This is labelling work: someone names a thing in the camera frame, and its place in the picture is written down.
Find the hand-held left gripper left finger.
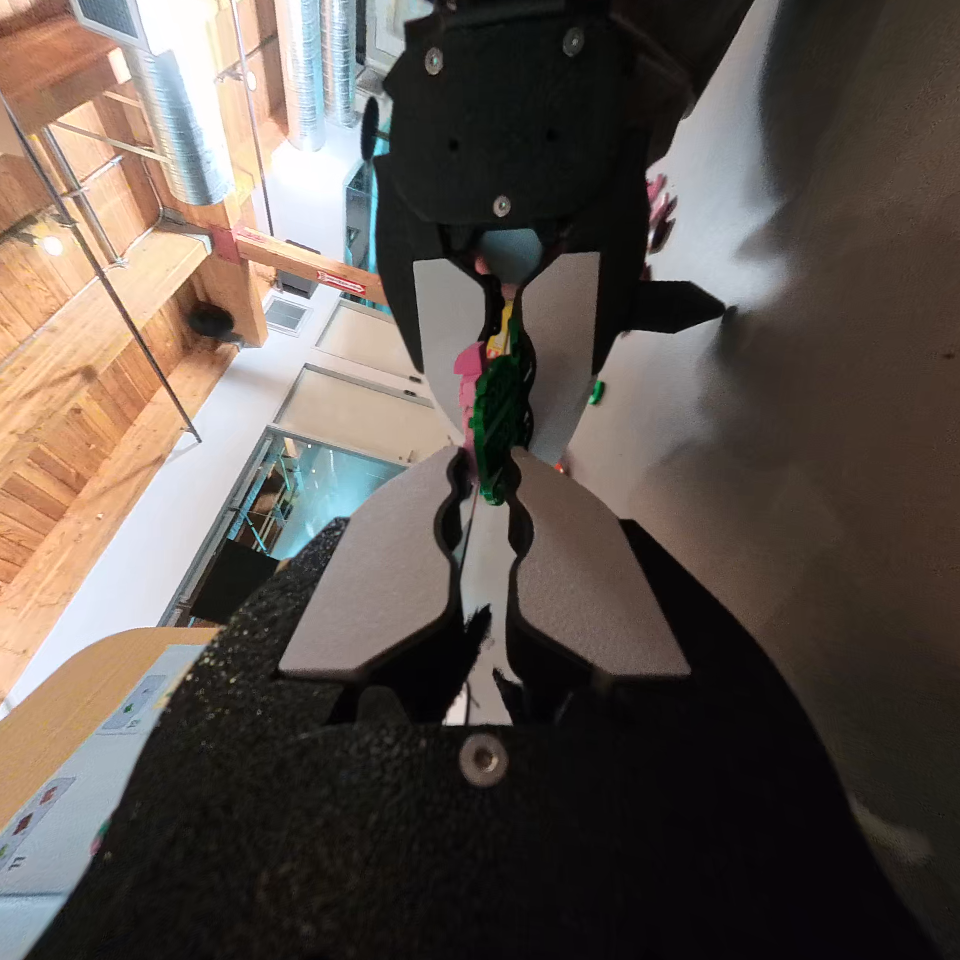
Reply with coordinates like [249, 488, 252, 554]
[277, 444, 465, 684]

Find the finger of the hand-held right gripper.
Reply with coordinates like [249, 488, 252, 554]
[517, 251, 603, 468]
[412, 255, 502, 451]

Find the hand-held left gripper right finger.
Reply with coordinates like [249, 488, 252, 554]
[507, 448, 693, 680]

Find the green and pink lego build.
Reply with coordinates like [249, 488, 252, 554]
[452, 296, 537, 507]

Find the yellow lego box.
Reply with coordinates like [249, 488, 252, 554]
[486, 300, 517, 360]

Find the pile of colourful lego bricks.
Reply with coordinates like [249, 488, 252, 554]
[646, 174, 680, 252]

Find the glass office window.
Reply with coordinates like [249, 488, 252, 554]
[159, 426, 412, 627]

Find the large paned window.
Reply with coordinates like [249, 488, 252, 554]
[343, 161, 391, 271]

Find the black round fixture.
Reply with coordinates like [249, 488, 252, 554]
[358, 96, 391, 162]

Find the black monitor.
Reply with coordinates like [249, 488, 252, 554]
[191, 541, 290, 624]

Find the black dome ceiling speaker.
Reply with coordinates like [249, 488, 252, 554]
[186, 302, 237, 339]

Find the tan box with white label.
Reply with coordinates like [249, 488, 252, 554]
[0, 626, 222, 897]

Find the white ceiling air diffuser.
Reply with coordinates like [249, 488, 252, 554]
[71, 0, 155, 55]

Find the frosted glass wall panel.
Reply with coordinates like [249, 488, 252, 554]
[313, 298, 410, 376]
[271, 362, 462, 451]

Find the white wall vent grille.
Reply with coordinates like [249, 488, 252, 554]
[264, 294, 312, 336]

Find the black wall-mounted box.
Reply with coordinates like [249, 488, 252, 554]
[276, 241, 321, 299]

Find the silver ventilation duct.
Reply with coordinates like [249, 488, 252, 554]
[123, 48, 232, 207]
[276, 0, 329, 153]
[322, 0, 360, 127]

